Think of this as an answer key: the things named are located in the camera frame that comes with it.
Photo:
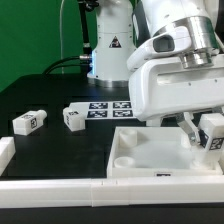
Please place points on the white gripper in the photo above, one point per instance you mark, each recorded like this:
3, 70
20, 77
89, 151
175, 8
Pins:
162, 87

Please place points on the white square tabletop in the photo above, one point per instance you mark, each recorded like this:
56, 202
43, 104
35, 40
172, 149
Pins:
156, 152

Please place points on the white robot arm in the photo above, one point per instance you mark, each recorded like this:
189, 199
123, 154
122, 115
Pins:
122, 28

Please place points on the white right fence bar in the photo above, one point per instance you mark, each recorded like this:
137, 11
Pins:
221, 163

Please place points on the white fence bar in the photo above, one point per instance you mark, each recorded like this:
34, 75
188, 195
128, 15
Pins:
111, 192
221, 163
7, 151

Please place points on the white front fence bar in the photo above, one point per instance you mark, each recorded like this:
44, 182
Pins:
111, 192

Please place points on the white fiducial marker sheet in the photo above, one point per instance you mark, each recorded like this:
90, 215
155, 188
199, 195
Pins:
104, 110

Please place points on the white left fence bar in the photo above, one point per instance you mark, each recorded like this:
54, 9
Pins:
7, 151

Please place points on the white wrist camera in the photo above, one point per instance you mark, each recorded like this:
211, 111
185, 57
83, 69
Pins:
176, 40

